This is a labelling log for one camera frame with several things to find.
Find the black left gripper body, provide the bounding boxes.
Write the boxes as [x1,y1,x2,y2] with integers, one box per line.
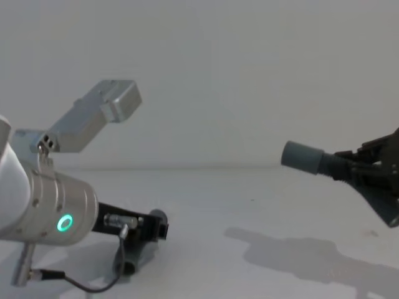
[92,201,163,249]

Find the white table cloth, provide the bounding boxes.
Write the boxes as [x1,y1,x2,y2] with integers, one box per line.
[0,166,399,299]

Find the white curtain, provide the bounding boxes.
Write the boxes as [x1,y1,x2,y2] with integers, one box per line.
[0,0,399,171]

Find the thin dark gripper cable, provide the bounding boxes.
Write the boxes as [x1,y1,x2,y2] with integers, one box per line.
[30,224,130,293]

